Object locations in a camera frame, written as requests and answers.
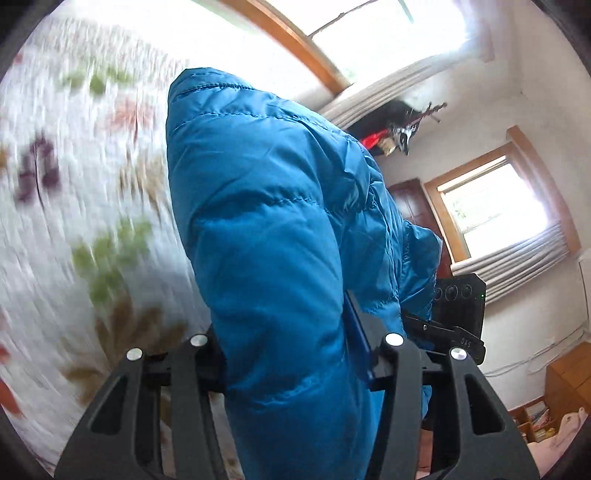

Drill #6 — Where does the blue quilted puffer jacket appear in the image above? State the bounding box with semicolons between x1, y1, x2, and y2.
165;68;442;479

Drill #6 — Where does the coat rack with clothes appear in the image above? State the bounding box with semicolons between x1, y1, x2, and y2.
346;99;448;156

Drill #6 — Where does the wooden drawer cabinet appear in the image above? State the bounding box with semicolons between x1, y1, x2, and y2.
510;342;591;443

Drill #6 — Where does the dark wooden door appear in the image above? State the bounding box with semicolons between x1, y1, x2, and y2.
388;178;452;278

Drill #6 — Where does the wooden framed window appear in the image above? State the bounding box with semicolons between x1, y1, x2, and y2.
424;125;581;263
198;1;495;102

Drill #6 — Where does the pink cushion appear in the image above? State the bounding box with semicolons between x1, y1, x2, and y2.
527;407;589;478

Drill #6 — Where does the floral quilted bedspread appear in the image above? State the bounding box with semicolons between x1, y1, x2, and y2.
0;0;325;480

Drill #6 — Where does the white pleated curtain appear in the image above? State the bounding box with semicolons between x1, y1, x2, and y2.
318;21;495;129

